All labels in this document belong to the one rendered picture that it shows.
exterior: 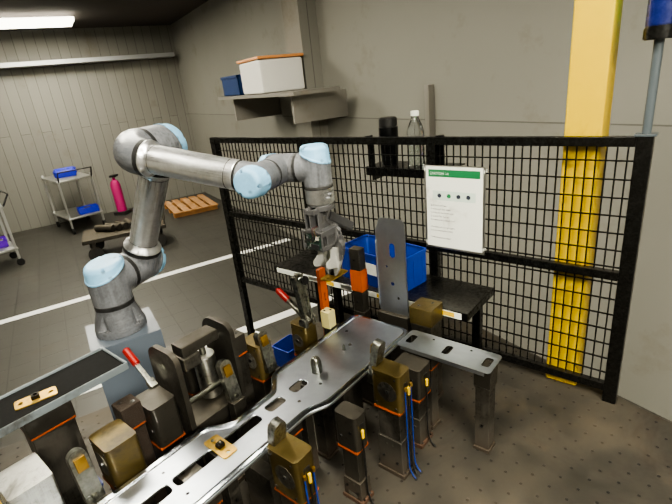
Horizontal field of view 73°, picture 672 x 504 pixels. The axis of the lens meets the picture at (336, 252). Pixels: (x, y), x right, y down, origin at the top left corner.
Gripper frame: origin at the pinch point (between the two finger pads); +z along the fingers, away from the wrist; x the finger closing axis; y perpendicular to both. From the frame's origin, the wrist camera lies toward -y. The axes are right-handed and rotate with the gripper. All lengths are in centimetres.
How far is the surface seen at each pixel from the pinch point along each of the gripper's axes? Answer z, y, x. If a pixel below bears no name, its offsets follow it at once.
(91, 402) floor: 127, 15, -206
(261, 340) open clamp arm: 17.9, 18.2, -14.7
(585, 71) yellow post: -45, -59, 47
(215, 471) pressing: 26, 51, 5
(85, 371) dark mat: 10, 58, -33
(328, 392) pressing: 26.6, 17.7, 9.0
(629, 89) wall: -31, -162, 44
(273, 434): 18.2, 42.0, 15.2
